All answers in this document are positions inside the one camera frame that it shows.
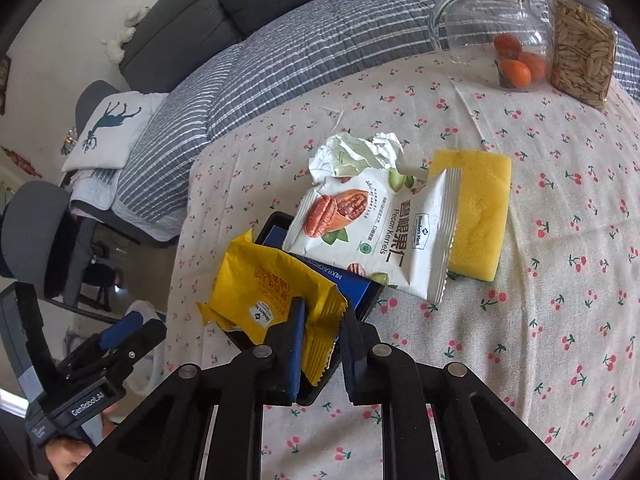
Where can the white quilted blanket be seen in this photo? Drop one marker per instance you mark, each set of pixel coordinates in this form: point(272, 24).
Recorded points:
point(90, 190)

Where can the grey chair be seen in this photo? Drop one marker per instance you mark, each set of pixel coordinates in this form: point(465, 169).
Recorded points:
point(45, 240)

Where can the glass jar with wooden lid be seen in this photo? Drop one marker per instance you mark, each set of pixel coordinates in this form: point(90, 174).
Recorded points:
point(475, 25)

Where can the yellow sponge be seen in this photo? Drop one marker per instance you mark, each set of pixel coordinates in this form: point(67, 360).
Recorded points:
point(475, 210)

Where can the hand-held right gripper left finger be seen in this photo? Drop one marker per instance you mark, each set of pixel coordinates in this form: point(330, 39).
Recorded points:
point(295, 342)

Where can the black tray with blue box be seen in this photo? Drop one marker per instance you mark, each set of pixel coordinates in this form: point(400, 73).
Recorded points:
point(360, 292)

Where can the bag of seeds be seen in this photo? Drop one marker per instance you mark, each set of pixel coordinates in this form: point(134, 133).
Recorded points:
point(582, 50)

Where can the white trash bin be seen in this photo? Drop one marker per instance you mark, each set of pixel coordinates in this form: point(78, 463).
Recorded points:
point(145, 375)

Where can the person's left hand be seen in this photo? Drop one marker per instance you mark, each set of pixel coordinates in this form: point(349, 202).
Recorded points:
point(70, 457)

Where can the white plush toy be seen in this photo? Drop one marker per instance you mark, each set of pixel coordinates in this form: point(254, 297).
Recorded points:
point(125, 35)

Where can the crumpled white wrapper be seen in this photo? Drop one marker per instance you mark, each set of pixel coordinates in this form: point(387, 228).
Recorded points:
point(357, 152)

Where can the small orange fruit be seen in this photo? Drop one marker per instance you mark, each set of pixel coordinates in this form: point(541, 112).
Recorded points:
point(507, 45)
point(515, 72)
point(534, 64)

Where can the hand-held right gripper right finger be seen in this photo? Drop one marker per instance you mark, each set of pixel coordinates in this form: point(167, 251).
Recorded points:
point(352, 360)

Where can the white pecan snack packet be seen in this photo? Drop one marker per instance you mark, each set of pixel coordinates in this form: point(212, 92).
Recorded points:
point(380, 230)

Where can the white deer print pillow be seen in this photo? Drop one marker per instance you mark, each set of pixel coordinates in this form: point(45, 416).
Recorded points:
point(112, 127)

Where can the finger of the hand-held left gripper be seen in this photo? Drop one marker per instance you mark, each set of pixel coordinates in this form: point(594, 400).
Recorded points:
point(130, 347)
point(122, 330)

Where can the yellow snack packet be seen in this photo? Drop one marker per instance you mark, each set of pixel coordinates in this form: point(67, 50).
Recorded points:
point(265, 295)

